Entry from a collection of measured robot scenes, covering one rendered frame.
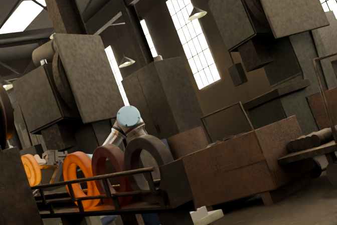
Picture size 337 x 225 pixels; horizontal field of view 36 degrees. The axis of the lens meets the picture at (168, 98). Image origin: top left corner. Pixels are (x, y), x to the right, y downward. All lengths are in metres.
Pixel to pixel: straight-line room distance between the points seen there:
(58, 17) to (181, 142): 2.41
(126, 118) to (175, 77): 4.78
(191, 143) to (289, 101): 1.69
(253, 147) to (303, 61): 3.27
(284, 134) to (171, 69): 3.11
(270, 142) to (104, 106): 2.37
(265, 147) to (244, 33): 3.13
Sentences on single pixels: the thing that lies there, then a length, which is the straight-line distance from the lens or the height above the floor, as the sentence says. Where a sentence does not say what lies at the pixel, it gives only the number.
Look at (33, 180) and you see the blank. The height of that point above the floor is 0.77.
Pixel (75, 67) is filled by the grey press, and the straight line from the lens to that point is 5.95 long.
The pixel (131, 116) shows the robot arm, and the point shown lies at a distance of 2.63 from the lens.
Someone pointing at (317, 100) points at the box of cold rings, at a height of 0.68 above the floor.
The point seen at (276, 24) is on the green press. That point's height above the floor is 1.78.
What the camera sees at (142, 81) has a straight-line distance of 7.41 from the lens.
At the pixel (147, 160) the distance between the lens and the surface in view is 1.94.
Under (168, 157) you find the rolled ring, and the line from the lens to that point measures 1.30.
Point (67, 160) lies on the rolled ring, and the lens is 1.68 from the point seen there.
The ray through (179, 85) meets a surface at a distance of 7.37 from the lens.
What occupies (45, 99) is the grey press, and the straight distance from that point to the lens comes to 6.07.
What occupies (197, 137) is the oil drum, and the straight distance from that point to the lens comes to 6.01.
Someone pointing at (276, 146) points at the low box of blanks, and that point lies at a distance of 4.47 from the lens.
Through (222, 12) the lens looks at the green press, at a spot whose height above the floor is 2.33.
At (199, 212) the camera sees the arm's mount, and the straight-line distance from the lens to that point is 2.74.
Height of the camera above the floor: 0.64
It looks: 6 degrees up
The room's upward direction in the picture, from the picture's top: 20 degrees counter-clockwise
